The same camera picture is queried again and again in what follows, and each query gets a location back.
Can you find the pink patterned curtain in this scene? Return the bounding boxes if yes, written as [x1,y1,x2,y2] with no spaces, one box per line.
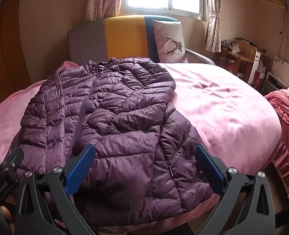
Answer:
[204,0,222,53]
[84,0,126,21]

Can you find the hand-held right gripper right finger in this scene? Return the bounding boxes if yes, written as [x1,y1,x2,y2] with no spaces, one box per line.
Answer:
[195,144,276,235]

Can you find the wooden desk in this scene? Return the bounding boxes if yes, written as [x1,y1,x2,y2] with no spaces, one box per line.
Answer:
[214,46,257,84]

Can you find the purple puffer jacket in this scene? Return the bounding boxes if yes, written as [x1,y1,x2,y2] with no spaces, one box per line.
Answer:
[6,57,215,228]

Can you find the grey yellow blue headboard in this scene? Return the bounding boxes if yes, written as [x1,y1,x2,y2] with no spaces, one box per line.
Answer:
[67,15,181,63]

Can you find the red bag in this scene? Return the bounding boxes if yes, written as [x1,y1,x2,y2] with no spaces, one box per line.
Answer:
[253,71,266,90]

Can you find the white boxy appliance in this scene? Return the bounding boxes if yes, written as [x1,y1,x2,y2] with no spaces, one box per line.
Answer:
[262,72,288,95]

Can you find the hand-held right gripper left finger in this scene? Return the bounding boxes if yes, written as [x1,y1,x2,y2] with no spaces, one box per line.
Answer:
[14,144,97,235]

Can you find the deer print pillow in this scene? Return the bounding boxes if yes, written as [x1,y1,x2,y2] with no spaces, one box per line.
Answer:
[151,20,188,63]

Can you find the grey curved bed rail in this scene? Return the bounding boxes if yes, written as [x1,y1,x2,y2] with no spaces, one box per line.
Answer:
[185,48,216,66]

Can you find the person's left hand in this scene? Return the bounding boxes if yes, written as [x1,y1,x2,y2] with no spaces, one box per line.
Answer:
[0,206,14,229]

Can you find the pink bed sheet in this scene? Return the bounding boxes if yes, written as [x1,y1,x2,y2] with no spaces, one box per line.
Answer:
[0,61,282,235]

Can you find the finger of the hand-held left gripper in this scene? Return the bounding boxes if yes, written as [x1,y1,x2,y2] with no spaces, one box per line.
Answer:
[0,147,25,177]

